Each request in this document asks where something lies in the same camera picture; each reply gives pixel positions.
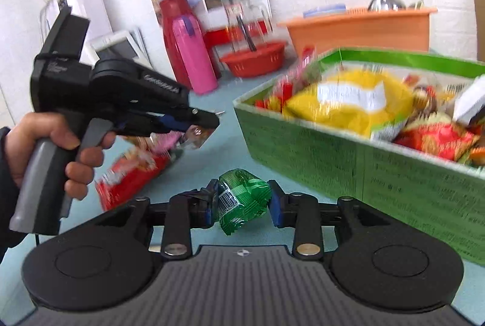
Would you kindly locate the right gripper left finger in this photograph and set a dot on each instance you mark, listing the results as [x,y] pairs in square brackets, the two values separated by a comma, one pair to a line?
[194,209]

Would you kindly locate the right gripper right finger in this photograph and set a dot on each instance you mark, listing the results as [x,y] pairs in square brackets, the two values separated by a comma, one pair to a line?
[306,215]

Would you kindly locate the green candy packet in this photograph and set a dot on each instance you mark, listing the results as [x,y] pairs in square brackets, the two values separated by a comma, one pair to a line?
[242,198]

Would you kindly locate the red Vidal snack bag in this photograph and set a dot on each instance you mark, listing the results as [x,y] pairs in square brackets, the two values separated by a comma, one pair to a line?
[129,174]

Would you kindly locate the yellow chips bag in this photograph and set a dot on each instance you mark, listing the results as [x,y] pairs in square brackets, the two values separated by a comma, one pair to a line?
[371,104]

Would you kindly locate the white snack packet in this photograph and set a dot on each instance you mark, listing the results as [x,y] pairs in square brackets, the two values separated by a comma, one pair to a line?
[469,104]

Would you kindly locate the pink nut snack bag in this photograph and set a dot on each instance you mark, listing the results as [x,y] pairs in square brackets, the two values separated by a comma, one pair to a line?
[159,144]

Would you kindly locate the red fried snack bag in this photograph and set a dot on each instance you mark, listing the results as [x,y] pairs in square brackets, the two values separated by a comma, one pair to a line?
[437,135]

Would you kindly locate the Danco Galette cookie bag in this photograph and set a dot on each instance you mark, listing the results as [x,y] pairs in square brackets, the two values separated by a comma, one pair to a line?
[429,95]

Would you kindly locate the white touchscreen appliance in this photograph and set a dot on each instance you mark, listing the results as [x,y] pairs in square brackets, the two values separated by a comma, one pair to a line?
[127,44]

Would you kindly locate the white water purifier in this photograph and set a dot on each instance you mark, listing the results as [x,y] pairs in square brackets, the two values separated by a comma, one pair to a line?
[93,10]

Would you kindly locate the pink thermos bottle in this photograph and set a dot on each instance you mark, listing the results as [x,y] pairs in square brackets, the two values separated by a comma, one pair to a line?
[195,57]

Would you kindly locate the red thermos jug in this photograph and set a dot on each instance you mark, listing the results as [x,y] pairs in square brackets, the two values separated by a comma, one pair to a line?
[170,10]

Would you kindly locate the green cardboard box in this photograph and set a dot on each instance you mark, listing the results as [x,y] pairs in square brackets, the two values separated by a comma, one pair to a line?
[441,198]

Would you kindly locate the red plastic basket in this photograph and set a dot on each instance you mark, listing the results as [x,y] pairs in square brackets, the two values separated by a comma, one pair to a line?
[268,58]

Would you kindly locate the clear glass pitcher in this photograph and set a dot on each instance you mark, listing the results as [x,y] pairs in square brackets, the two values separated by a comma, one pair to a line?
[249,23]

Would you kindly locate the orange plastic basin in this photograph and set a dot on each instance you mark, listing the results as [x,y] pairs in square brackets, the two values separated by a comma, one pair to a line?
[404,30]

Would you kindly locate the blue lidded tin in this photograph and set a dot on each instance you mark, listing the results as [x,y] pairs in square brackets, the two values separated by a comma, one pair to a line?
[325,10]

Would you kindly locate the brown cardboard box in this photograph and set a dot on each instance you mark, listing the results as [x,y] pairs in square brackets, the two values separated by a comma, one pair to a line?
[479,6]

